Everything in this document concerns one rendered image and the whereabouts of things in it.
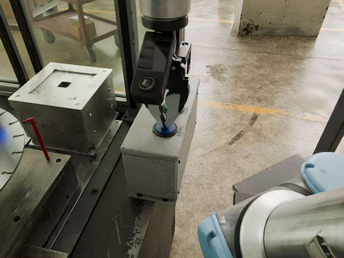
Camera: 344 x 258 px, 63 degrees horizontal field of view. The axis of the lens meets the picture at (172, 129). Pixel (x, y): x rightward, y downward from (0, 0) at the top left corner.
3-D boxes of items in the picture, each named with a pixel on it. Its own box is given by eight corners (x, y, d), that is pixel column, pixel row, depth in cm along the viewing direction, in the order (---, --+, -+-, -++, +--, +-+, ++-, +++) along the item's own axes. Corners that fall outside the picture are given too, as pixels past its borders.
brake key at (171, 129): (158, 126, 58) (157, 119, 57) (177, 129, 57) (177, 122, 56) (153, 139, 55) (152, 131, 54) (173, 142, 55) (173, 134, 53)
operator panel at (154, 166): (159, 118, 82) (158, 73, 72) (196, 123, 80) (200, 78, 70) (128, 196, 61) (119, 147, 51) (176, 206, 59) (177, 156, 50)
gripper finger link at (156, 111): (170, 112, 58) (170, 73, 52) (163, 131, 54) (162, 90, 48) (155, 110, 59) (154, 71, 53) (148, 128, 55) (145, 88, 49)
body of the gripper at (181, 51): (191, 71, 53) (195, 5, 45) (183, 96, 47) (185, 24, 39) (152, 67, 54) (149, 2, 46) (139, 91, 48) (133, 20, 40)
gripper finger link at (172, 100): (185, 114, 58) (186, 75, 52) (179, 133, 54) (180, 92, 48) (170, 112, 58) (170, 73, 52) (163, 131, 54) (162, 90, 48)
